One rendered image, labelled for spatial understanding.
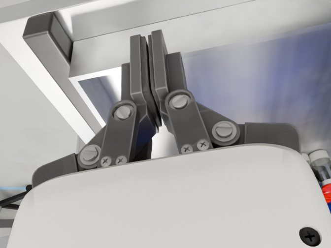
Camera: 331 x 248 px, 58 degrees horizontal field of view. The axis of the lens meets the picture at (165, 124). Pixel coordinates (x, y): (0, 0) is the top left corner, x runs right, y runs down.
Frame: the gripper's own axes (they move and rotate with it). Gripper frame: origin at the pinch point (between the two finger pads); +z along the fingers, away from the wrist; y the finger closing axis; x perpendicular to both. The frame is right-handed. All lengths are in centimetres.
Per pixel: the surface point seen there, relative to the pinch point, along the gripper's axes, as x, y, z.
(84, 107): -6.3, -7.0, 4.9
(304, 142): -21.8, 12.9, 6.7
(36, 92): -89, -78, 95
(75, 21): -0.2, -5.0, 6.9
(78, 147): -54, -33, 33
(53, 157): -152, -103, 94
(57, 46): -0.4, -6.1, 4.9
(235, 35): -1.7, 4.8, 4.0
